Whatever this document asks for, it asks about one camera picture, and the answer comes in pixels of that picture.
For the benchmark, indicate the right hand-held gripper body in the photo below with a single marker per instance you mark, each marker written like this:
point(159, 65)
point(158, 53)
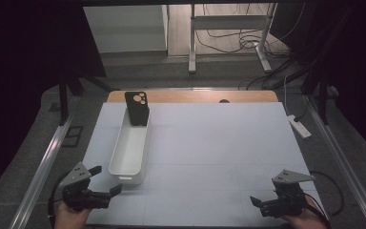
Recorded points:
point(289, 177)

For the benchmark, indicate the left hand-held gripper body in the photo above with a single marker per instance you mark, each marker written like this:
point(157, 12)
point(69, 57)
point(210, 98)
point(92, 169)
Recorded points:
point(77, 176)

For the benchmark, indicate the white plastic bin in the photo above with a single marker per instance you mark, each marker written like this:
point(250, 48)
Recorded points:
point(128, 152)

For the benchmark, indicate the black phone case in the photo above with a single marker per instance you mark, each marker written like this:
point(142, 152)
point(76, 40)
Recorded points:
point(137, 111)

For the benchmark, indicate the person's left hand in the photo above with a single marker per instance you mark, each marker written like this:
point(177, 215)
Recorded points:
point(68, 219)

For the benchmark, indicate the person's right hand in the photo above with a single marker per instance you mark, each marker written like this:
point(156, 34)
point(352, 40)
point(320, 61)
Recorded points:
point(308, 219)

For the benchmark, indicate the white power strip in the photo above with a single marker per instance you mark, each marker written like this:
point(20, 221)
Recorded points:
point(299, 127)

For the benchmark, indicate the white table mat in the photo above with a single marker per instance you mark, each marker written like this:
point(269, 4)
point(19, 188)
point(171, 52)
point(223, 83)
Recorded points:
point(219, 143)

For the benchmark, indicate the black metal stand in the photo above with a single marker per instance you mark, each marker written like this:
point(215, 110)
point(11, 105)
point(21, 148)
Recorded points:
point(63, 101)
point(323, 101)

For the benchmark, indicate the black table grommet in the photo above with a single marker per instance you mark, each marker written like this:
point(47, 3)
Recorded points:
point(224, 101)

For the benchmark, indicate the dark curtain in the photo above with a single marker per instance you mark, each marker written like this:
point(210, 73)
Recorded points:
point(355, 63)
point(19, 63)

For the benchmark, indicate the white cabinet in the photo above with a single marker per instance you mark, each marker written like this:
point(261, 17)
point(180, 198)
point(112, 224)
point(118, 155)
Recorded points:
point(127, 28)

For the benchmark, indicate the aluminium rail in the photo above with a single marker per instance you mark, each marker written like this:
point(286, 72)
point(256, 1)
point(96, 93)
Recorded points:
point(346, 165)
point(41, 171)

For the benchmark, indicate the white metal desk frame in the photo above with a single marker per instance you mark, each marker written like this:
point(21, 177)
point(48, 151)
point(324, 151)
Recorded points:
point(228, 23)

